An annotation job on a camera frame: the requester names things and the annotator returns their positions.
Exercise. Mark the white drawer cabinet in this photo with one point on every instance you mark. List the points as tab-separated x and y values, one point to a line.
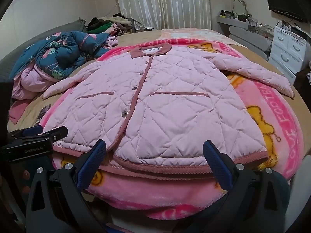
286	48

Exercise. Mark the dark phone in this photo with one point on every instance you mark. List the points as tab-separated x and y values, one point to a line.
43	112

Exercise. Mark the grey bed headboard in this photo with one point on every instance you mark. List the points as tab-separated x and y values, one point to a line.
247	36

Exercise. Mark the black television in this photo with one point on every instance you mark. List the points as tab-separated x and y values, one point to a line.
284	0

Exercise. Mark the teal floral comforter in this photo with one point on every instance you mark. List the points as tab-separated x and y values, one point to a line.
65	51

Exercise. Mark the white curtain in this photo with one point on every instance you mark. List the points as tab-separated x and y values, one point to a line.
170	4

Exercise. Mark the pink quilted jacket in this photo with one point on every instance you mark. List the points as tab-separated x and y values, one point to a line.
170	102

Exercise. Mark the pile of assorted clothes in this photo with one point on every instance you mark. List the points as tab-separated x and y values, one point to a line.
102	26

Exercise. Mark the dark brown fuzzy cloth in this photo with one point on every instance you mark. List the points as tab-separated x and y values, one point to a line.
302	82

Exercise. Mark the pink towel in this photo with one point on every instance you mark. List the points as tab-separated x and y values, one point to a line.
18	110

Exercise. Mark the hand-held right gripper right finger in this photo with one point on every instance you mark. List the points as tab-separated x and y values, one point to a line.
216	162

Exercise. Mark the bed with tan sheet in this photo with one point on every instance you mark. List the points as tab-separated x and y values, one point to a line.
136	35

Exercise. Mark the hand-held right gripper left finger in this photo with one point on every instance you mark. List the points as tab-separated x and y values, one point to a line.
93	160

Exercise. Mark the clutter of small shelf items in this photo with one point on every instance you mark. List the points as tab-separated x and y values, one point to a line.
243	18

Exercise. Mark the light pink patterned mat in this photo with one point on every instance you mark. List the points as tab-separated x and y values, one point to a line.
194	32

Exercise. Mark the pink printed blanket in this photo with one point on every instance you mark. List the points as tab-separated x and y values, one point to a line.
158	199

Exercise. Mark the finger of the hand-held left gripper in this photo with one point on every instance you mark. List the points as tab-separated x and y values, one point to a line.
54	136
34	129

